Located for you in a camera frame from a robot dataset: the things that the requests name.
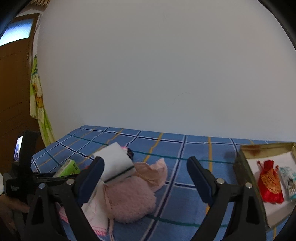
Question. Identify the yellow green hanging cloth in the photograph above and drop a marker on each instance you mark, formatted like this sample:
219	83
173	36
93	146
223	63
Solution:
38	104

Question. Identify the white sponge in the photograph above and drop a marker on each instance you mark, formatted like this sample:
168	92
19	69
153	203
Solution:
115	160

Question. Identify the beige fringed trim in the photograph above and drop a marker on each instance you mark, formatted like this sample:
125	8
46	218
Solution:
40	2

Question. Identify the frosted glass window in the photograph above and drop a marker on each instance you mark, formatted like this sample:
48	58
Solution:
17	31

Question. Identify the person's left hand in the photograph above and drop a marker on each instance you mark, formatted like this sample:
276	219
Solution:
13	204

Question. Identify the cotton swab packet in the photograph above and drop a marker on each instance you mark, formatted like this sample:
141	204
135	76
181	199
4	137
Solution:
288	180

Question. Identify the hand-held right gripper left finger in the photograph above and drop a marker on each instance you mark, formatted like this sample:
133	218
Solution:
90	183

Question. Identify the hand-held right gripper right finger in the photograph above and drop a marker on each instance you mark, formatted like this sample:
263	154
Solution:
200	182

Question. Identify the brown wooden door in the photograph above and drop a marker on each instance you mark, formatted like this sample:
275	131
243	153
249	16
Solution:
13	92

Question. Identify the white towel with pink trim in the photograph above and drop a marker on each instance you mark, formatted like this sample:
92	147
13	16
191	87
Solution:
97	215

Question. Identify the peach thin cloth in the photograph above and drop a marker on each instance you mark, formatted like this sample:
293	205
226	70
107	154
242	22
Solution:
152	176

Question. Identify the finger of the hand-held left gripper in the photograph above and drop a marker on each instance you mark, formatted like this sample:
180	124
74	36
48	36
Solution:
49	177

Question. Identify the green tissue packet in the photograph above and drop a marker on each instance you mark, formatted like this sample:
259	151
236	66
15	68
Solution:
68	168

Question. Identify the red and gold pouch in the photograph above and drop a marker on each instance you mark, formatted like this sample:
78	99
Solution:
270	185

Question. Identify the blue plaid bed sheet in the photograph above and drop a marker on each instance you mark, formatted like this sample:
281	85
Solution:
185	166

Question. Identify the gold tin box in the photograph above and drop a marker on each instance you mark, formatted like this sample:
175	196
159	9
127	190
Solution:
241	162

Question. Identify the pink fluffy plush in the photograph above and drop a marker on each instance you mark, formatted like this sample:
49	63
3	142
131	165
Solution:
131	199

